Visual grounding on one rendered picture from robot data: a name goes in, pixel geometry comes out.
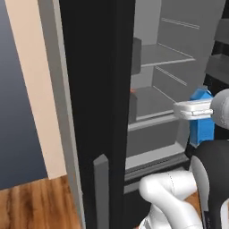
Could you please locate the grey fridge drawer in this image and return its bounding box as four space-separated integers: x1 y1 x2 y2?
125 114 190 159

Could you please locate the grey fridge shelf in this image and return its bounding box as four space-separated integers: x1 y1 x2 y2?
140 43 197 68
135 86 180 122

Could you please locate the dark grey door bin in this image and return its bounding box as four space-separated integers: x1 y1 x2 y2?
128 91 139 124
131 37 143 76

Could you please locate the black fridge door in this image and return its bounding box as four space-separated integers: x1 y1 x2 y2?
37 0 137 229

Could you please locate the grey fridge door handle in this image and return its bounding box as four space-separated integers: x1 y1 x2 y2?
93 153 110 229

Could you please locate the blue milk carton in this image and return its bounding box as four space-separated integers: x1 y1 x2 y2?
189 86 216 148

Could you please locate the grey fridge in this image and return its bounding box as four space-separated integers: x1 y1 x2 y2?
123 0 228 229

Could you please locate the beige side panel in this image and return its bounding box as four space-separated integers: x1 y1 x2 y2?
4 0 68 181

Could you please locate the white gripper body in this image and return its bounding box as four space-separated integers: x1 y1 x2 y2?
173 99 215 121

